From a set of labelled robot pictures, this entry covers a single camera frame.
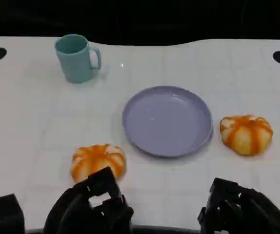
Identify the orange white toy bread roll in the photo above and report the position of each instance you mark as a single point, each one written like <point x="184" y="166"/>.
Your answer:
<point x="244" y="136"/>
<point x="93" y="158"/>

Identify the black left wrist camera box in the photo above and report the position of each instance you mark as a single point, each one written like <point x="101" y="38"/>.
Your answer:
<point x="5" y="214"/>

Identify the lilac plate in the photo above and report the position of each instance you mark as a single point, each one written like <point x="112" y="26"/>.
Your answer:
<point x="166" y="122"/>

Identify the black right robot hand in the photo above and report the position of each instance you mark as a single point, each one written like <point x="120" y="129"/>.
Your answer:
<point x="256" y="214"/>

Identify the pale green mug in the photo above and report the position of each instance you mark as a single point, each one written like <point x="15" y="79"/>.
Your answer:
<point x="74" y="65"/>

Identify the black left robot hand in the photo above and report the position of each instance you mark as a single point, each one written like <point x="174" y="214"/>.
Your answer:
<point x="69" y="214"/>

